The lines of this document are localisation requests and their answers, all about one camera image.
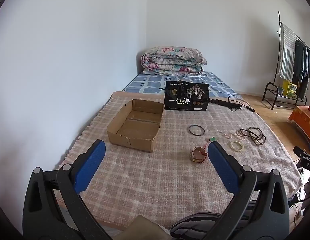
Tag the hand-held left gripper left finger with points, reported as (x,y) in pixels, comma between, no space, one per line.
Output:
(91,162)

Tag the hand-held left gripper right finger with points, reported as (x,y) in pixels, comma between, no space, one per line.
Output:
(221,165)

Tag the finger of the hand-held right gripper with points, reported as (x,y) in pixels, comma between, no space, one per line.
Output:
(303,152)

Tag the cardboard box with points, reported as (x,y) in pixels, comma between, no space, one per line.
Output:
(130,143)

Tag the thin dark bangle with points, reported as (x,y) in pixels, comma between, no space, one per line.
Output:
(189,130)

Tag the black hair straightener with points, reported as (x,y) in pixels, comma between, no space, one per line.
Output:
(227,104)

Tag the yellow box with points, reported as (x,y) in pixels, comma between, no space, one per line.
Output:
(290,88)

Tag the pink plaid blanket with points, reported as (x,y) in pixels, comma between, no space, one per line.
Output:
(155,180)

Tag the black metal clothes rack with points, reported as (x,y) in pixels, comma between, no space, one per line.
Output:
(267,90)

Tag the black snack bag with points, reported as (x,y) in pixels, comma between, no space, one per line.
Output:
(185,102)

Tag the tan cloth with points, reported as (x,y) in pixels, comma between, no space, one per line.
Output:
(140,227)

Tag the dark hanging clothes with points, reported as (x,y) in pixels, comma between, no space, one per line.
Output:
(301,65)

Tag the blue checked bedsheet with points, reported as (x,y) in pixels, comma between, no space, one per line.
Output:
(150,83)

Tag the striped hanging towel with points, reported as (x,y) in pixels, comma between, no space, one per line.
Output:
(287,52)

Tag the folded floral quilt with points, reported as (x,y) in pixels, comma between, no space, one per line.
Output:
(170,60)

